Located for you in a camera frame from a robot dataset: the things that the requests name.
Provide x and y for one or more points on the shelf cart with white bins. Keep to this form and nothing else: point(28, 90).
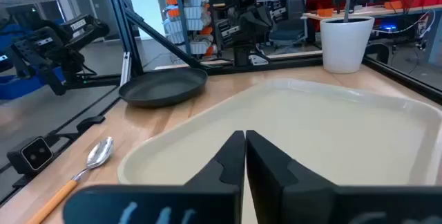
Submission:
point(193, 23)

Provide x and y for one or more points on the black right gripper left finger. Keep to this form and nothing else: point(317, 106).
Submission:
point(228, 161)

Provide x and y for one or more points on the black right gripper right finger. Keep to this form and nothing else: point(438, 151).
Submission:
point(273, 182)

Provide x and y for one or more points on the black table-level camera box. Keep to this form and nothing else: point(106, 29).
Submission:
point(32, 155)

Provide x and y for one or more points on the black round plate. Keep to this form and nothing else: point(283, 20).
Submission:
point(162, 87)

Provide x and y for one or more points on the beige plastic tray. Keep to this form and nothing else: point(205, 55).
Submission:
point(310, 130)

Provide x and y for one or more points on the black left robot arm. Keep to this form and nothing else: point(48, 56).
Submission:
point(243, 53)

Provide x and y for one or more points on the white plant pot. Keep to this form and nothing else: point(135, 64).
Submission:
point(345, 44)

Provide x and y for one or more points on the dark office chair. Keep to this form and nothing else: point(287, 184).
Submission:
point(288, 20)

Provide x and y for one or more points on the black labelled neighbouring robot arm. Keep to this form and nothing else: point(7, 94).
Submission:
point(52, 47)

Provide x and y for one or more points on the wooden workbench with grey legs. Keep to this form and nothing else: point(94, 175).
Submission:
point(362, 11)

